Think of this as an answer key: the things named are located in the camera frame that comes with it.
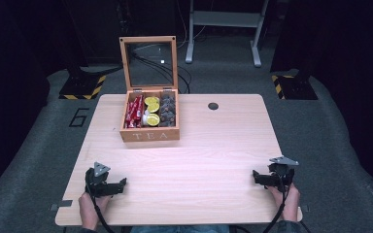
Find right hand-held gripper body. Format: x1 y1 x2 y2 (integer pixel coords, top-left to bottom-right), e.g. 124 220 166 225
267 155 300 189

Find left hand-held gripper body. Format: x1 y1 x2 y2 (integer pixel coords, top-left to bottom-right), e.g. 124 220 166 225
84 161 119 199

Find person's left hand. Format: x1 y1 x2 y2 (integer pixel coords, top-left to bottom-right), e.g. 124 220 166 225
78 190 113 227

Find person's right hand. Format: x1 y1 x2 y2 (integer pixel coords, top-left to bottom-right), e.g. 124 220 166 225
266 183 302 223

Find wooden tea box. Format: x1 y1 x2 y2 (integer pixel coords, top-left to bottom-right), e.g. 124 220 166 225
119 35 181 144

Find yellow tea packets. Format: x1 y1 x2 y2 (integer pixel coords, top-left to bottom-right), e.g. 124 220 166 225
141 113 161 128

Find row of red packets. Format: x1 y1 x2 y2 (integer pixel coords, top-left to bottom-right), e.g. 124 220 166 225
123 94 145 130

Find person's blue jeans legs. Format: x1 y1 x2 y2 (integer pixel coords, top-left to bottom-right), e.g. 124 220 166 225
129 224 231 233

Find yellow lid white cup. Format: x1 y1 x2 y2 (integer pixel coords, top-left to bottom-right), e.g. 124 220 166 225
146 103 161 115
144 96 160 107

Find pile of grey tea bags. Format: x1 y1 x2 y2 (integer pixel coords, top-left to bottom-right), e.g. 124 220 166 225
158 93 177 128

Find striped black stand base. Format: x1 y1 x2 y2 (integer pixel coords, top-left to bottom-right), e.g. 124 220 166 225
58 65 108 101
270 69 320 101

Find dark curtain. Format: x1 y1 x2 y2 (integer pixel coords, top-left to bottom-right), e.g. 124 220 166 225
0 0 88 205
269 0 373 195

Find grey metal stand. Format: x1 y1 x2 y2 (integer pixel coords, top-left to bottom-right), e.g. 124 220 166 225
185 0 270 68

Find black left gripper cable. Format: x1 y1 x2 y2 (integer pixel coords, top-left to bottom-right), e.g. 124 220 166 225
85 183 116 233

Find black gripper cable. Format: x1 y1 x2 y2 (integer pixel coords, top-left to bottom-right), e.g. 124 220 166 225
262 174 289 233
85 183 116 233

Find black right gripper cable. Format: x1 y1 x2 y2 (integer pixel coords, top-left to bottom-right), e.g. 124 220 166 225
262 174 289 233

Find black floor cables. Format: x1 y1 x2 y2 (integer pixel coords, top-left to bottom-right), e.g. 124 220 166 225
129 48 192 95

